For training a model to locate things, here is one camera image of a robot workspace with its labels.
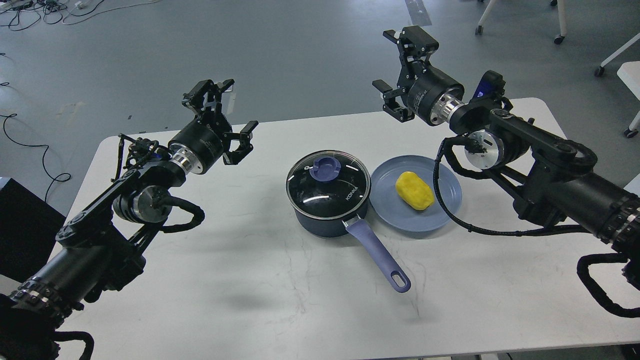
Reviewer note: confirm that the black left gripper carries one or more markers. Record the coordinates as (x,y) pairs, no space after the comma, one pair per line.
(197,146)

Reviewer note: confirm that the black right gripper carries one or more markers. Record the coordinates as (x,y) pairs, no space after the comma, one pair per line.
(415,47)

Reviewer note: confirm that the glass pot lid blue knob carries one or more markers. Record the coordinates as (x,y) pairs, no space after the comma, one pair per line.
(328,184)

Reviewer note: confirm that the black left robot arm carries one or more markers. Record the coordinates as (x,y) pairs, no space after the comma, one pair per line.
(103,245)

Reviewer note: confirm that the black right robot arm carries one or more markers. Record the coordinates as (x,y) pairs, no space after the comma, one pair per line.
(550,179)

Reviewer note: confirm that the yellow potato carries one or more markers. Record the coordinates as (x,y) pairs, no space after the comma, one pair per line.
(414,191)

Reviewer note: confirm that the blue round plate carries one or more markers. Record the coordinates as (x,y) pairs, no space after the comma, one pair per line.
(392,209)

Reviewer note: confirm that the dark blue saucepan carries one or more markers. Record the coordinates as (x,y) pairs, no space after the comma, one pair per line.
(356,225)

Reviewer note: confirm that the white chair legs with casters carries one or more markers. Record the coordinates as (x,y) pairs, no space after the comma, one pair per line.
(562,22)

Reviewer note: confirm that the black box at left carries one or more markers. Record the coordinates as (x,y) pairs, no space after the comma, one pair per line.
(28,227)

